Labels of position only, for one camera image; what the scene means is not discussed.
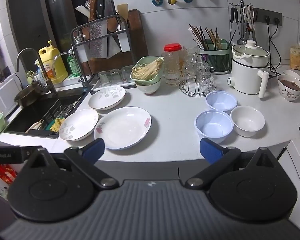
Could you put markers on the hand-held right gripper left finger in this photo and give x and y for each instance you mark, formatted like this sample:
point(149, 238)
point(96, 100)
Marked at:
point(95, 148)

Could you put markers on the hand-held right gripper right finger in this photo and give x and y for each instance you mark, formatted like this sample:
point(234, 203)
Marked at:
point(210, 150)

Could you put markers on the pale blue plastic bowl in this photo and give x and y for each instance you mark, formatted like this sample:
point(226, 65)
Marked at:
point(221, 101)
point(213, 127)

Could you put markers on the grey leaf print plate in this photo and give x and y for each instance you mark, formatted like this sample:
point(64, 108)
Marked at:
point(77, 125)
point(106, 98)

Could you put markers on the pink flower white plate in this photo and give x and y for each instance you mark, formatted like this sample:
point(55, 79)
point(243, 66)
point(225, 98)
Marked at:
point(125, 127)

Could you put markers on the plain white bowl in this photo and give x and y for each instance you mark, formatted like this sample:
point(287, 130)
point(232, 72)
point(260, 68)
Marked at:
point(247, 121)

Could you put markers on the red printed bag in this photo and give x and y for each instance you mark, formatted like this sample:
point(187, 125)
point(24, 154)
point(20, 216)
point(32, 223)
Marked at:
point(6, 175)

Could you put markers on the black kitchen sink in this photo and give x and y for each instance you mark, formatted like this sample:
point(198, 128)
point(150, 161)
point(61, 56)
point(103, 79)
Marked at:
point(22, 120)

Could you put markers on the yellow dish cloth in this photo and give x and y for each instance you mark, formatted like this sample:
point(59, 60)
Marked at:
point(57, 125)

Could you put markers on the sink drying rack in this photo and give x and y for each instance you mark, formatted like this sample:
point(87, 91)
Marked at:
point(62, 110)

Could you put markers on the white countertop appliance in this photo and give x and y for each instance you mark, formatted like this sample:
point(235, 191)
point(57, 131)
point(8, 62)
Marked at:
point(5, 95)

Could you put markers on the white drip tray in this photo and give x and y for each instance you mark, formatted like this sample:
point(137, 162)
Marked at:
point(110, 88)

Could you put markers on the dark cooking pot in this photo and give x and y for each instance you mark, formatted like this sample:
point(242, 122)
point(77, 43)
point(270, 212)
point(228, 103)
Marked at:
point(30, 96)

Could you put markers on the clear drinking glass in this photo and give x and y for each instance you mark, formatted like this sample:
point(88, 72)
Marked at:
point(115, 76)
point(127, 73)
point(103, 78)

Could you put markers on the cut glass cup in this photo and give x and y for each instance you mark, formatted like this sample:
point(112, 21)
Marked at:
point(203, 76)
point(188, 67)

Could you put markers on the chrome faucet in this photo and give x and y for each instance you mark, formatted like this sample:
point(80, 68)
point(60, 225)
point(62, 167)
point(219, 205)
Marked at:
point(78, 72)

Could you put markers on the dark tall faucet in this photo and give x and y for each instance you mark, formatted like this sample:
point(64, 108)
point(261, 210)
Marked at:
point(50, 85)

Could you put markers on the white ceramic bowl brown foot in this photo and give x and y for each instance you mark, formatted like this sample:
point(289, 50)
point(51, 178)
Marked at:
point(148, 88)

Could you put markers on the white electric cooking pot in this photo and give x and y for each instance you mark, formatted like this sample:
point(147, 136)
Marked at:
point(247, 75)

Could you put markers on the green dish soap bottle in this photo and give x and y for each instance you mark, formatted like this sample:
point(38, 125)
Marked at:
point(73, 66)

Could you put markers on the green plastic basket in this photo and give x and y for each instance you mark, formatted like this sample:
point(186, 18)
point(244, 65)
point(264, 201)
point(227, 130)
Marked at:
point(150, 80)

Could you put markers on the blue white bottle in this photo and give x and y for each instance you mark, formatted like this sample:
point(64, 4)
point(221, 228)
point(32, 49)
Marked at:
point(38, 70)

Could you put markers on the yellow detergent jug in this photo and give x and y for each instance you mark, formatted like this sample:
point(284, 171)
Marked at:
point(52, 67)

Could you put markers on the bundle of dried noodles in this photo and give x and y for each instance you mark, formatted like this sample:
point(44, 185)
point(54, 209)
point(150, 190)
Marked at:
point(145, 71)

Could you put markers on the green chopstick holder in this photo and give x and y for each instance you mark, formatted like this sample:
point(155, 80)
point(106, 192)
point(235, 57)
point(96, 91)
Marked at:
point(215, 55)

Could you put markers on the white utensil caddy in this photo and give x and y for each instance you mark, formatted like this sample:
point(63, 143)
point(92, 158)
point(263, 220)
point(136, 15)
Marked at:
point(123, 42)
point(81, 52)

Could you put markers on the floral ceramic bowl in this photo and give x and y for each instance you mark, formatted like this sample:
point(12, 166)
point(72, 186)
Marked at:
point(290, 91)

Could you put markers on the tall textured glass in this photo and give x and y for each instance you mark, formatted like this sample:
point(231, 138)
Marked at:
point(191, 51)

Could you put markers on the smooth steel cleaver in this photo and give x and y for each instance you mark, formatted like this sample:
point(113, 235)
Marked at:
point(113, 46)

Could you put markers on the clear jar with red lid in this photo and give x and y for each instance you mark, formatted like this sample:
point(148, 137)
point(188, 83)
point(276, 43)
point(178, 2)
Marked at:
point(173, 47)

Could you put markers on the black dish rack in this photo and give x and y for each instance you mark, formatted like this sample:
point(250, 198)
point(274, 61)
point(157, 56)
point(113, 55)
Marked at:
point(100, 37)

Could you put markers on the small white bowl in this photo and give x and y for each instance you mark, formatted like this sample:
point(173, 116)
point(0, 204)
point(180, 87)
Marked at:
point(291, 73)

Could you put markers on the bunch of chopsticks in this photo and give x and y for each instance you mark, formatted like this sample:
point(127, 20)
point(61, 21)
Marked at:
point(207, 36)

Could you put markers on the hammered steel cleaver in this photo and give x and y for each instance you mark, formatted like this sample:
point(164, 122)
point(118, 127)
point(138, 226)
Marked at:
point(98, 30)

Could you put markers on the dark wooden cutting board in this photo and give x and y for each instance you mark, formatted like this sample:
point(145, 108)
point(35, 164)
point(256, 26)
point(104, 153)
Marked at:
point(137, 37)

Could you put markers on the yellow paper packet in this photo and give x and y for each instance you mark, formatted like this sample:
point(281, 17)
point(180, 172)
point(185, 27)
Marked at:
point(298, 57)

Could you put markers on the hanging utensil stand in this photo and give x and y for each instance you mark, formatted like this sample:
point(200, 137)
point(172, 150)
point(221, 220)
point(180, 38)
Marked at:
point(233, 15)

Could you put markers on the wooden spatula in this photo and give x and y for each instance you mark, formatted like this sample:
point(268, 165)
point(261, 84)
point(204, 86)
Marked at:
point(123, 11)

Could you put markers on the black wall power strip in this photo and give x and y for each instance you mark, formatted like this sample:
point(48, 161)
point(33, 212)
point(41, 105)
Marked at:
point(261, 15)

